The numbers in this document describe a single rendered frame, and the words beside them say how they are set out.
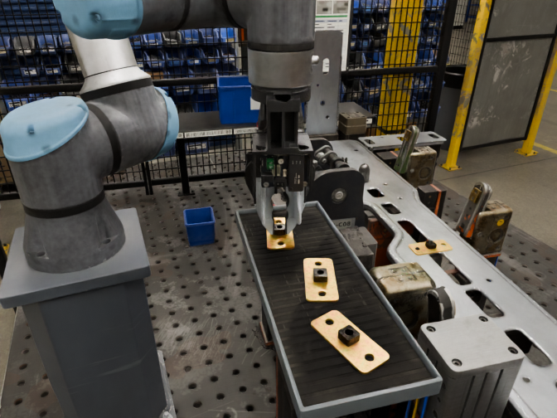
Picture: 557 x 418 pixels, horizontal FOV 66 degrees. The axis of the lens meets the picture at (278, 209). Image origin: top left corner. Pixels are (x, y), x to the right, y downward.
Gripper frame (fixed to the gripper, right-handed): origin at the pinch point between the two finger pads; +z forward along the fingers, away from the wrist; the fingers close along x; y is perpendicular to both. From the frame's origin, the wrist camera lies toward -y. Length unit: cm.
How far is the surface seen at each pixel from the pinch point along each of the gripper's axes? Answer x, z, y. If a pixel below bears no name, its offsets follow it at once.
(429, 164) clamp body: 47, 17, -61
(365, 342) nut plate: 7.7, 1.5, 21.8
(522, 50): 214, 24, -305
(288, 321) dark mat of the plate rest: 0.0, 1.8, 18.2
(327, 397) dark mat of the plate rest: 2.9, 1.8, 28.0
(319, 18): 21, -17, -119
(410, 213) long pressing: 32.6, 17.9, -32.9
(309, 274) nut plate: 3.3, 1.5, 10.2
